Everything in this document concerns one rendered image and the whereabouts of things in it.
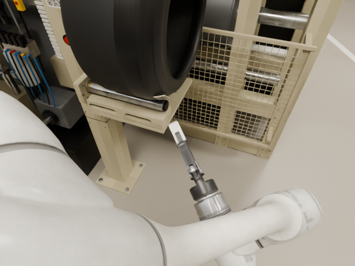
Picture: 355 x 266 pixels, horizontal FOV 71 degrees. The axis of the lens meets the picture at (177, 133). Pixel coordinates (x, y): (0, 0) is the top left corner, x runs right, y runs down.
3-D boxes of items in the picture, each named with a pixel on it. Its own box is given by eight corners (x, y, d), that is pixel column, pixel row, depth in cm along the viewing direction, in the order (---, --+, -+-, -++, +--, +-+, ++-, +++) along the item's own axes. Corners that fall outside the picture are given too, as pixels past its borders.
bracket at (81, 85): (79, 102, 105) (72, 83, 98) (125, 54, 130) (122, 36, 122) (86, 104, 104) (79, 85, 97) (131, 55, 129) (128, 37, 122)
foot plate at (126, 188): (95, 182, 176) (94, 181, 174) (114, 154, 193) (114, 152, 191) (129, 195, 170) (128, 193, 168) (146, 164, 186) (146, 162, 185)
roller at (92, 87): (85, 92, 103) (85, 81, 101) (92, 90, 107) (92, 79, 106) (164, 113, 95) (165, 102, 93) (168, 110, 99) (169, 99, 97)
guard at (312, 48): (142, 114, 179) (128, 15, 127) (143, 112, 180) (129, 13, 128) (270, 149, 158) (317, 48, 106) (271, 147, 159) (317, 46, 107)
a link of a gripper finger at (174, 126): (177, 145, 74) (177, 144, 74) (168, 125, 76) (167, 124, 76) (186, 141, 74) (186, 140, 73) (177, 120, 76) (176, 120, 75)
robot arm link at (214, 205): (202, 221, 73) (193, 201, 74) (231, 208, 72) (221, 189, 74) (199, 225, 64) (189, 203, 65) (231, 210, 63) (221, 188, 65)
